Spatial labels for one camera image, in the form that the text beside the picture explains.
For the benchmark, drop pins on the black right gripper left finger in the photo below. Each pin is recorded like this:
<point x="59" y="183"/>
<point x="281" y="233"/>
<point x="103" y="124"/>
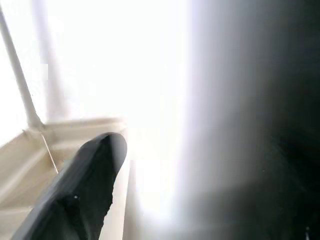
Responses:
<point x="82" y="187"/>

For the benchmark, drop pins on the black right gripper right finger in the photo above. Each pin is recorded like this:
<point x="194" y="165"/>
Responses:
<point x="280" y="217"/>

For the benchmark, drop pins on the white plastic children table top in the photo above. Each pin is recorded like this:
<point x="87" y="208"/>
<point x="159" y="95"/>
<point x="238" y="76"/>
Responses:
<point x="25" y="162"/>

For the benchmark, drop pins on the white plastic table leg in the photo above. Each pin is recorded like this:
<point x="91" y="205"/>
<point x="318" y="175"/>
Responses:
<point x="200" y="100"/>
<point x="21" y="80"/>

